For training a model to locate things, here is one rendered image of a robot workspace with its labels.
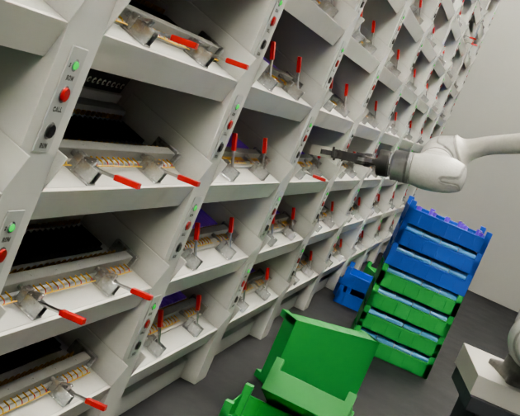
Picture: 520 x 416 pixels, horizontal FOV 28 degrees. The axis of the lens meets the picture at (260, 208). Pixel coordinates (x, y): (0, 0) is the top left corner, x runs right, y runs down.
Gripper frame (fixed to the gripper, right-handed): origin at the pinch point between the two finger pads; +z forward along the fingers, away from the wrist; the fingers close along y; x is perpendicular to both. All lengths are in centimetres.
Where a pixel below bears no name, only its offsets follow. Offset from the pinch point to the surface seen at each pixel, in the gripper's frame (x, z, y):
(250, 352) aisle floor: -61, 9, -3
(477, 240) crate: -21, -47, 69
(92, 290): -26, 5, -146
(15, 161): -5, -2, -194
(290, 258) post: -34.3, 5.8, 15.9
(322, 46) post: 25, -5, -54
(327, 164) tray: -3.9, 0.2, 15.7
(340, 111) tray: 12.3, -3.3, -1.0
